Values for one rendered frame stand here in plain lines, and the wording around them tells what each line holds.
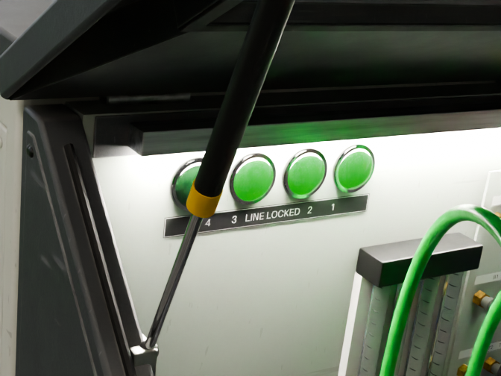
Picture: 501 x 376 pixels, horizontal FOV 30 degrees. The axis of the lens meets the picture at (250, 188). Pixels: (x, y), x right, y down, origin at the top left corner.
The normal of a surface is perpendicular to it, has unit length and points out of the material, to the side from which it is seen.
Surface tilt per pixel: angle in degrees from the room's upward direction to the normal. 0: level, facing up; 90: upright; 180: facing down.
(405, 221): 90
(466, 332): 90
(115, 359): 43
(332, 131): 90
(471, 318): 90
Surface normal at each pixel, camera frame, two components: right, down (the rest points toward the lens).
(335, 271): 0.52, 0.35
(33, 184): -0.85, 0.09
